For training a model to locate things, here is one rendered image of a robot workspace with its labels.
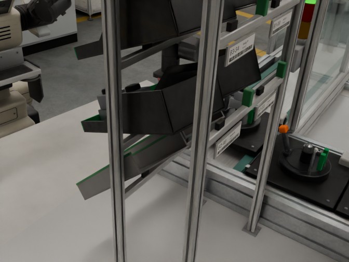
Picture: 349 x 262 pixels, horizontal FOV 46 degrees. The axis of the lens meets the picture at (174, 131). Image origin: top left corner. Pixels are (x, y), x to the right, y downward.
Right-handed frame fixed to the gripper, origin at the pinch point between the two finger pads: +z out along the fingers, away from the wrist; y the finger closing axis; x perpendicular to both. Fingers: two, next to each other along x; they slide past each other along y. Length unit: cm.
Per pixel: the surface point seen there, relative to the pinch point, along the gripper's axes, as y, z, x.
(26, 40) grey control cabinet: 139, 85, 263
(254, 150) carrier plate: -3.2, 5.5, -33.1
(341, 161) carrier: 6, 4, -55
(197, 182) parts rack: -55, -22, -43
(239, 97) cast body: 6.2, -4.1, -21.8
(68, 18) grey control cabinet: 188, 74, 255
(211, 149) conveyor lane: -3.7, 10.9, -19.2
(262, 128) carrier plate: 9.6, 5.5, -29.8
